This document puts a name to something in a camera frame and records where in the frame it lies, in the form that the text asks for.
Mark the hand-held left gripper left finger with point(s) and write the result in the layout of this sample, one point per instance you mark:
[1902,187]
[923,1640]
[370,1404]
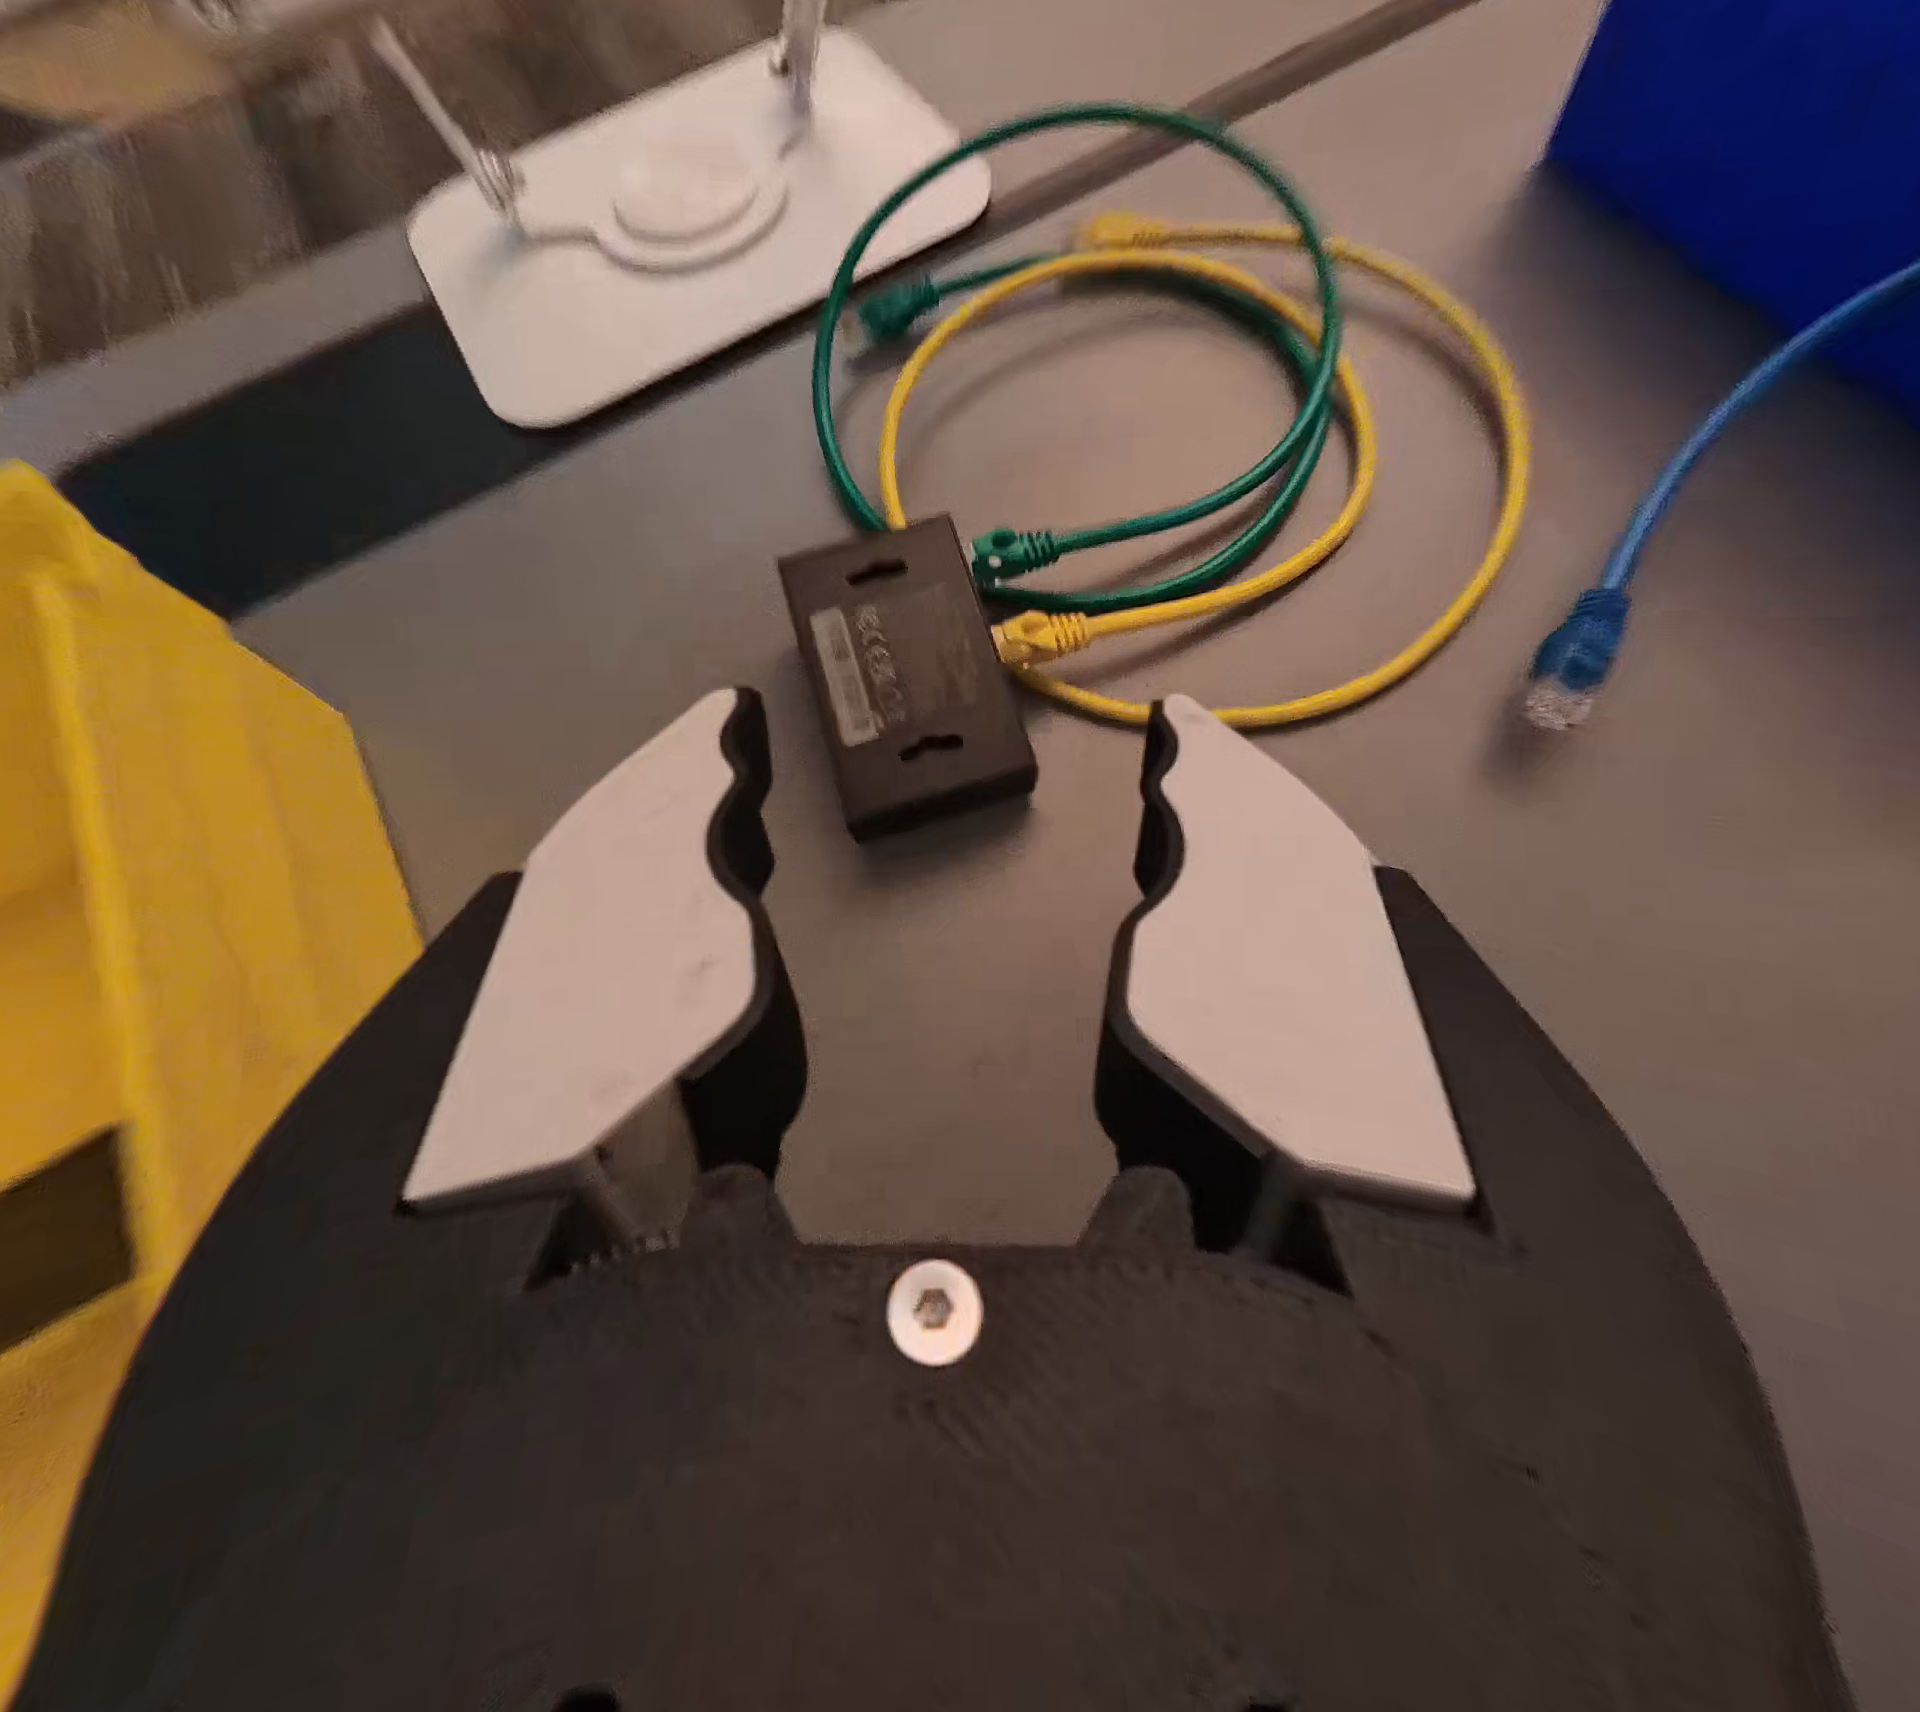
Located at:
[601,992]

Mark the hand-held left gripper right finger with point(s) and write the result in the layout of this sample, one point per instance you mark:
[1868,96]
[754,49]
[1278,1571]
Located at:
[1290,1007]

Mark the black ethernet switch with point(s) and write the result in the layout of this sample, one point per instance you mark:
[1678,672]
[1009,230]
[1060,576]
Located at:
[900,692]

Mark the yellow plastic bin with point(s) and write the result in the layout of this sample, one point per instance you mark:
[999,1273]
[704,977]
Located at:
[181,842]

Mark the blue plastic bin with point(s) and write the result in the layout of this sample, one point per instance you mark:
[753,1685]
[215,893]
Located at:
[1771,92]

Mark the white stand base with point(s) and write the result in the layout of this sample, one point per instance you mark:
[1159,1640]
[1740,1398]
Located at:
[601,286]

